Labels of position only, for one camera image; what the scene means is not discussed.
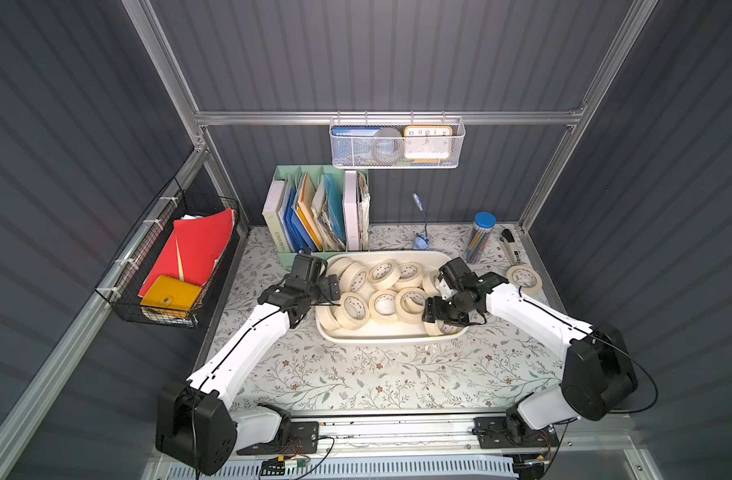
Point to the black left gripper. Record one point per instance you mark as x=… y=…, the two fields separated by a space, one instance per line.
x=329 y=288

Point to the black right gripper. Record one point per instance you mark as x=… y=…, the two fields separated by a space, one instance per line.
x=437 y=309

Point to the masking tape roll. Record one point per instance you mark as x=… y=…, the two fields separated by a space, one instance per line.
x=430 y=283
x=384 y=275
x=352 y=312
x=411 y=275
x=353 y=277
x=525 y=278
x=439 y=328
x=338 y=266
x=382 y=307
x=410 y=305
x=326 y=318

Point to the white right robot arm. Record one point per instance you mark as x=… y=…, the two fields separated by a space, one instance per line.
x=598 y=373

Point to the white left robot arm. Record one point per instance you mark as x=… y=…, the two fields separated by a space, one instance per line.
x=222 y=384

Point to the white plastic storage box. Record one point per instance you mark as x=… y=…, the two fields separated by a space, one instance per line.
x=373 y=333

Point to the blue box in basket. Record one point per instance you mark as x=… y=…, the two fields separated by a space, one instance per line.
x=352 y=145

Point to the grey tape roll in basket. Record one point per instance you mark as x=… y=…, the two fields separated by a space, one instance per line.
x=387 y=146

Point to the blue folders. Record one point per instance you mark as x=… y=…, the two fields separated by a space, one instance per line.
x=299 y=237

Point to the clear tube of coloured pencils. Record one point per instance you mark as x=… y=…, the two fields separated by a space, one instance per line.
x=484 y=223

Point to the white binder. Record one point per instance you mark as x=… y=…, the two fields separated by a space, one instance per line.
x=351 y=211

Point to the white book with green spine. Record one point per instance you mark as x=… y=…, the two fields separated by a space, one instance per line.
x=273 y=217

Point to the red paper folder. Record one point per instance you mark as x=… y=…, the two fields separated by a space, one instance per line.
x=193 y=249

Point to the yellow wallet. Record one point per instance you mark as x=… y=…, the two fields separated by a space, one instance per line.
x=169 y=299

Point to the yellow alarm clock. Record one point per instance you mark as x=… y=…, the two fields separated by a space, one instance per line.
x=429 y=143

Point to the black wire side basket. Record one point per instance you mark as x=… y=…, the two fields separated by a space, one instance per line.
x=120 y=289

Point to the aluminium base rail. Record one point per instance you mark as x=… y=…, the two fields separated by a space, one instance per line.
x=431 y=433

